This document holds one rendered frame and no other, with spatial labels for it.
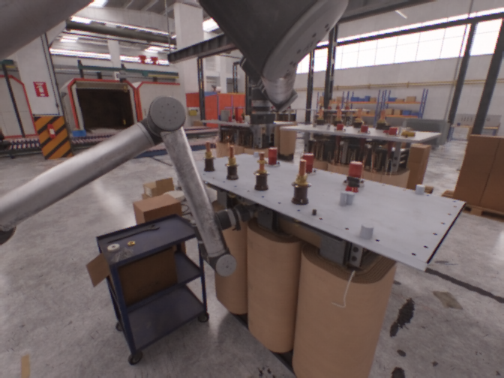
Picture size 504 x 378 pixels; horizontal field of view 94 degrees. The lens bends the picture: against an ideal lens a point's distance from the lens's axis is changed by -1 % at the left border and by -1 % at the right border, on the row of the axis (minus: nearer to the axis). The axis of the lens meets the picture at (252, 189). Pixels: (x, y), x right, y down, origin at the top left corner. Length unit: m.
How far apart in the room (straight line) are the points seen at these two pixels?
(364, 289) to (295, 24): 1.10
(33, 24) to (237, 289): 1.87
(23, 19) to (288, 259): 1.36
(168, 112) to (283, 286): 1.15
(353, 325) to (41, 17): 1.40
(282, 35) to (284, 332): 1.73
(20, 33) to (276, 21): 0.30
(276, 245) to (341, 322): 0.48
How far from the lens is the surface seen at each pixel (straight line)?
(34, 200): 1.32
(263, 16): 0.33
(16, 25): 0.42
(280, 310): 1.71
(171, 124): 1.08
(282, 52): 0.33
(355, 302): 1.28
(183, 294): 2.55
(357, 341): 1.47
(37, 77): 11.21
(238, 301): 2.10
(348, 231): 0.98
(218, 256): 1.18
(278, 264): 1.48
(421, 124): 13.26
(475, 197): 5.76
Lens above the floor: 1.81
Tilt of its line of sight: 19 degrees down
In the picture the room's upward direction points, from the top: straight up
